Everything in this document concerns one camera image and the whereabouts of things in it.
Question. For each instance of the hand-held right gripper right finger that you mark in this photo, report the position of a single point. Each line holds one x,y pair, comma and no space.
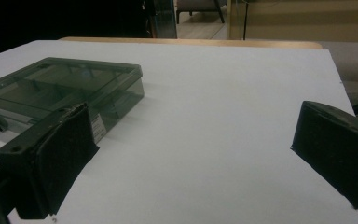
338,149

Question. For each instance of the reflective metal cabinet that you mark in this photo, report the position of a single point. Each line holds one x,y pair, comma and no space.
163,18

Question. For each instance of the dark chair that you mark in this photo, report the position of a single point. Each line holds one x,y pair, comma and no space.
199,5

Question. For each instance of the wooden table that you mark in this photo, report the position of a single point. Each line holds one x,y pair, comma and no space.
199,42

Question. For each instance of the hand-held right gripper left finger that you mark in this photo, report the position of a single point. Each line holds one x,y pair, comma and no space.
59,161

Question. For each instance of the green transparent organizer box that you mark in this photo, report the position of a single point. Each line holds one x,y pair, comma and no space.
59,77

